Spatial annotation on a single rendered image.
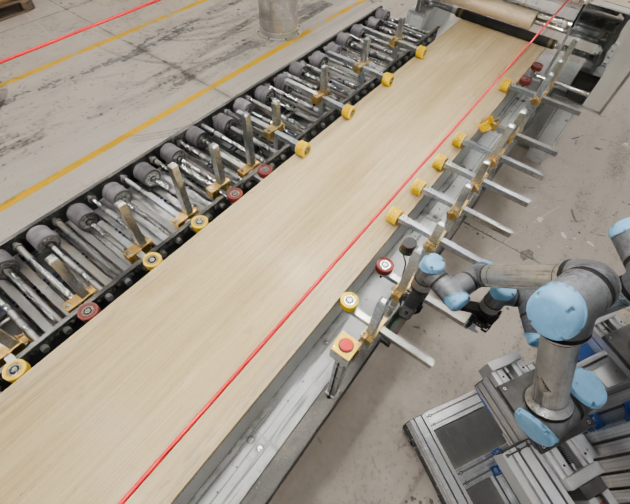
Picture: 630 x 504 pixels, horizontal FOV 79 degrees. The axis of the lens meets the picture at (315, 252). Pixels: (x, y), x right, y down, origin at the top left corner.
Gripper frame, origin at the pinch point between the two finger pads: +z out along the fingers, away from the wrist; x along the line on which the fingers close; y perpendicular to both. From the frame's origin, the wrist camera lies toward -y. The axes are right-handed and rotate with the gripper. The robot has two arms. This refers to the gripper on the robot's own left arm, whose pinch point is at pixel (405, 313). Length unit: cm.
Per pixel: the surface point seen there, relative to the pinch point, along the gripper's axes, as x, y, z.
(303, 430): 8, -54, 27
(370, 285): 24.1, 22.9, 35.0
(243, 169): 116, 29, 13
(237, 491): 16, -85, 35
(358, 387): 3, -5, 97
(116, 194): 152, -27, 12
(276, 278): 53, -17, 7
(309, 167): 85, 48, 7
